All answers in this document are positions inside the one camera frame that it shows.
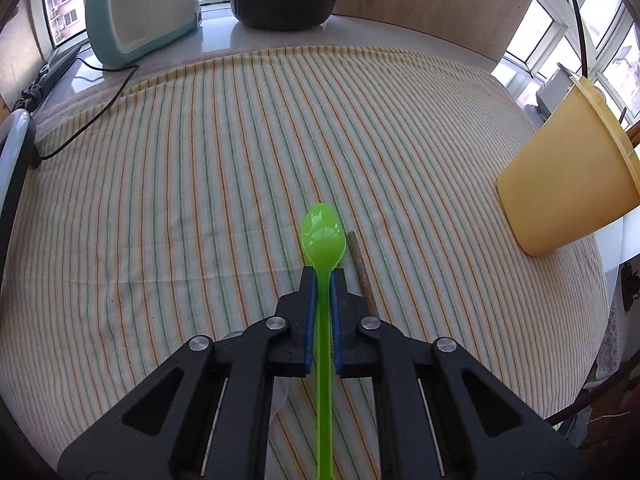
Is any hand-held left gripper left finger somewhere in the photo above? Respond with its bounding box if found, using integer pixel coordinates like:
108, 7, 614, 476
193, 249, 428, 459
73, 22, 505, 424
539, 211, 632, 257
57, 266, 317, 480

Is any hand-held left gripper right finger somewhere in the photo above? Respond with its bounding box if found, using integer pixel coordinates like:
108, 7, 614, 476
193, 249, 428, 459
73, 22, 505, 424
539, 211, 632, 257
331, 269, 583, 480

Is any green plastic spoon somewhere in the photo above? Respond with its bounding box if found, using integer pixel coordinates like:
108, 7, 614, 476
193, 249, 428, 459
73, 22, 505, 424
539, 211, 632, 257
300, 202, 347, 480

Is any yellow plastic container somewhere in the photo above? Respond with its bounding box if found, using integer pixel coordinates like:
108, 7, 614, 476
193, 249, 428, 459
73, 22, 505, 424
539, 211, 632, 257
496, 74, 640, 257

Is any striped tablecloth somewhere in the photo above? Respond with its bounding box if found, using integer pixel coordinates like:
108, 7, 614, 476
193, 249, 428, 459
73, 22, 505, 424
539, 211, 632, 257
0, 45, 608, 480

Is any white floral slow cooker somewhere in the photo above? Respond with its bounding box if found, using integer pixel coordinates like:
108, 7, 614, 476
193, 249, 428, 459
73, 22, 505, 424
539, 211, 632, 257
535, 62, 576, 121

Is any brown checked cloth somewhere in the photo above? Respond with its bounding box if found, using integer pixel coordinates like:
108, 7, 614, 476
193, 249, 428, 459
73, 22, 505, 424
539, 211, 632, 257
32, 77, 138, 133

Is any light wooden board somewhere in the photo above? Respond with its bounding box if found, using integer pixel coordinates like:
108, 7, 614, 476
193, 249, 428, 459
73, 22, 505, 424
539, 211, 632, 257
332, 0, 543, 59

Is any teal and white cooker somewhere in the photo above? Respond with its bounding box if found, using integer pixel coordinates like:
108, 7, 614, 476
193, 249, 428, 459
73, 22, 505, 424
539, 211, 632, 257
81, 0, 202, 67

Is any black flat device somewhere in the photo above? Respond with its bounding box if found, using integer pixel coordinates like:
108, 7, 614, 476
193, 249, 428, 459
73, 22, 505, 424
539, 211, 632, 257
20, 42, 83, 111

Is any apartment building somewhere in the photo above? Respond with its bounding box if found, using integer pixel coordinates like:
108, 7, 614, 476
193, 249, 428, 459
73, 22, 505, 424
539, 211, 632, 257
44, 0, 90, 43

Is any black power cable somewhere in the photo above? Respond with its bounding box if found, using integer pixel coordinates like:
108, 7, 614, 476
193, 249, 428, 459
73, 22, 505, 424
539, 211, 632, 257
34, 55, 141, 167

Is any white window frame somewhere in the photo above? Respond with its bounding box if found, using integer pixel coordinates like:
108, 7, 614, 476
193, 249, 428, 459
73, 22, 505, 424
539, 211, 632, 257
492, 0, 640, 126

